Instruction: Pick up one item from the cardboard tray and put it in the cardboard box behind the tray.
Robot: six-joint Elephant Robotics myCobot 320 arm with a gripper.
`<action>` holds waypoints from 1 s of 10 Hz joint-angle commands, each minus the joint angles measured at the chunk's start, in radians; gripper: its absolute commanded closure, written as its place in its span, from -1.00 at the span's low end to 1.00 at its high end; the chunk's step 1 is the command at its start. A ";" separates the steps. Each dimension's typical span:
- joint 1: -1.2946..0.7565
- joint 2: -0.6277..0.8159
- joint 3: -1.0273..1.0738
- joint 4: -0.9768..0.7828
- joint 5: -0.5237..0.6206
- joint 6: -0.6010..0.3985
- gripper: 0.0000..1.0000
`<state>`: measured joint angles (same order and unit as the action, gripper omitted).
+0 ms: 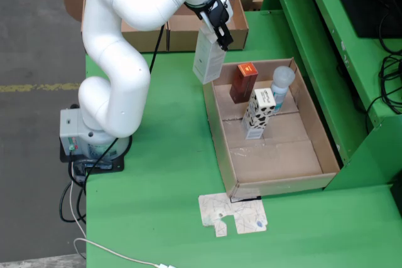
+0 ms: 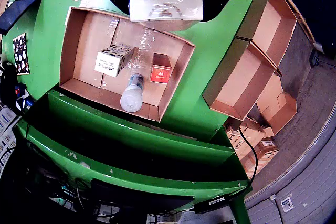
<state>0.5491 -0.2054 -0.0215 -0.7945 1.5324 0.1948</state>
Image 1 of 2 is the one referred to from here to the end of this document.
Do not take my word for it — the green metal shelf unit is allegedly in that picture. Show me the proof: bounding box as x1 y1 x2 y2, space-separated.
260 0 402 192

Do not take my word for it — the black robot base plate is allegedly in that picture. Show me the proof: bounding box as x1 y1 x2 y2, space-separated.
59 142 125 175

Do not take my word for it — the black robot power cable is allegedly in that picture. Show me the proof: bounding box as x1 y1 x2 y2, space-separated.
82 24 166 192

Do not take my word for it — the flattened patterned white carton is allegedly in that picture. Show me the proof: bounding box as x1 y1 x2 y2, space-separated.
197 192 268 238

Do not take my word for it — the thin white cable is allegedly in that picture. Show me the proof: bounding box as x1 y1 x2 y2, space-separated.
69 167 161 267

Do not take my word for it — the cow print hand cream box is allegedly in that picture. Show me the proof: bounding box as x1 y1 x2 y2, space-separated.
241 88 277 141

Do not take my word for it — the brown red carton box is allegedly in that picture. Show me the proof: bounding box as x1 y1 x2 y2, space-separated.
229 62 259 105

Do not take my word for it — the shallow cardboard tray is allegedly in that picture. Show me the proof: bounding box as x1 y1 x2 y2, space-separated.
202 57 342 200

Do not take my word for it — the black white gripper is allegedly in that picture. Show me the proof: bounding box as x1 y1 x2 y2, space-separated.
199 0 235 51

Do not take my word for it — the black cable bundle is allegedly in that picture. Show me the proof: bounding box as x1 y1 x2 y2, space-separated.
366 10 402 115

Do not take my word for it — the gray robot controller box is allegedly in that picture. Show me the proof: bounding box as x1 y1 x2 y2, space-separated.
59 108 92 158

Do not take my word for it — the black looped floor cable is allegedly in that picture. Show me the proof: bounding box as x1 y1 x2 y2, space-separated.
59 181 87 223

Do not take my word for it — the white bottle teal label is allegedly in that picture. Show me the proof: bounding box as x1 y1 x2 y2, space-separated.
270 65 296 114

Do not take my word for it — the white d'Alba carton box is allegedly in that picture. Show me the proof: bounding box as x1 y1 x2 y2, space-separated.
192 28 225 85

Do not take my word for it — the open cardboard box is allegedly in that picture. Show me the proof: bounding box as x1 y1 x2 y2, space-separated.
62 0 169 54
165 0 255 51

